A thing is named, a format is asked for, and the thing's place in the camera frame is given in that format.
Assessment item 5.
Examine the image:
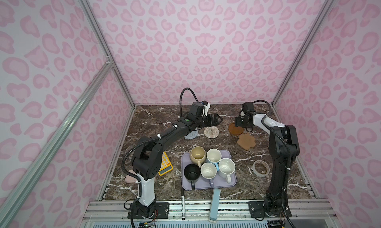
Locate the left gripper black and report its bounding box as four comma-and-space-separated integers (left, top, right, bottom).
194, 113, 223, 127

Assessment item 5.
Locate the brown round wooden coaster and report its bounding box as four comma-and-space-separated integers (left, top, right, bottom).
228, 123, 245, 135

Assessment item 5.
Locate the multicolour woven coaster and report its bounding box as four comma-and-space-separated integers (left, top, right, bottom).
204, 126, 219, 139

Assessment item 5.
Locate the paw shaped cork coaster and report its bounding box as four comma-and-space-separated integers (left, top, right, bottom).
237, 133, 256, 151

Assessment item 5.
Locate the blue grey rope coaster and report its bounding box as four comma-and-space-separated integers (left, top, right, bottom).
185, 130, 198, 140

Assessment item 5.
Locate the white mug light blue outside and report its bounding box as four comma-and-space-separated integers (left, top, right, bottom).
206, 149, 222, 171

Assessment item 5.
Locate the beige glazed ceramic mug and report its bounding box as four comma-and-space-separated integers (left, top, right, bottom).
190, 146, 206, 167

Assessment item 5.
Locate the black mug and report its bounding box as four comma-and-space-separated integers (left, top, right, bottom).
184, 164, 201, 190

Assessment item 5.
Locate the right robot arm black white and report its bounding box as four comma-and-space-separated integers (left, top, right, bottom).
235, 101, 300, 219

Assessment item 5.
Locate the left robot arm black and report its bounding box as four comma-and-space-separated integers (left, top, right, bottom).
121, 101, 223, 208

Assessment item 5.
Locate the white mug right front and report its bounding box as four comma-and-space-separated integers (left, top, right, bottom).
218, 158, 236, 183

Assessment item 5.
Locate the clear tape roll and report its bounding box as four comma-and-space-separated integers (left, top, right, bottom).
252, 160, 270, 177

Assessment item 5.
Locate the white mug centre front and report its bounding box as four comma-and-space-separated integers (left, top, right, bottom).
200, 163, 217, 188

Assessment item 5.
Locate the yellow calculator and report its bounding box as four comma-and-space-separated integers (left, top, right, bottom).
158, 152, 173, 176

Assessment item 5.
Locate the black marker pen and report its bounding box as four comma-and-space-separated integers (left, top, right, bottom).
181, 188, 186, 221

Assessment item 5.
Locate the light blue long box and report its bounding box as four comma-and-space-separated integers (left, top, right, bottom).
208, 188, 221, 223

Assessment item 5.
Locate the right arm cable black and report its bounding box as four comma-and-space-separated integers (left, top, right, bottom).
252, 99, 295, 172

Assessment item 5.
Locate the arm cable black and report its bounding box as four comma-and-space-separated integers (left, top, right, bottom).
121, 88, 203, 183
252, 99, 295, 172

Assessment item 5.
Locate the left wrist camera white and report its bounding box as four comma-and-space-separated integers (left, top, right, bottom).
201, 101, 211, 116

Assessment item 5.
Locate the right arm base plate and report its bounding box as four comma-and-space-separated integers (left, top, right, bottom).
248, 201, 292, 220

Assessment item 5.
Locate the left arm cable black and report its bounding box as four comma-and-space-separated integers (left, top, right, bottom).
121, 88, 203, 183

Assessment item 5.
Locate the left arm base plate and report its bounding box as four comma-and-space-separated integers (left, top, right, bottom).
128, 201, 169, 220

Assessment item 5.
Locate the aluminium frame post back left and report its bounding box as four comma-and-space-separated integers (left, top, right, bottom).
78, 0, 136, 109

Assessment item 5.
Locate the aluminium frame post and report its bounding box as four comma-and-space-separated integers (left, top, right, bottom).
272, 0, 338, 108
78, 0, 136, 109

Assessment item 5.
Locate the aluminium front rail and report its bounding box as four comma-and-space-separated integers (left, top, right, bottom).
80, 199, 341, 228

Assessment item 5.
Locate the aluminium frame post back right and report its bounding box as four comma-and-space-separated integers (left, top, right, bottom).
272, 0, 338, 108

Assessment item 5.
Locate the aluminium frame strut left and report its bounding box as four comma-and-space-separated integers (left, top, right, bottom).
1, 62, 112, 228

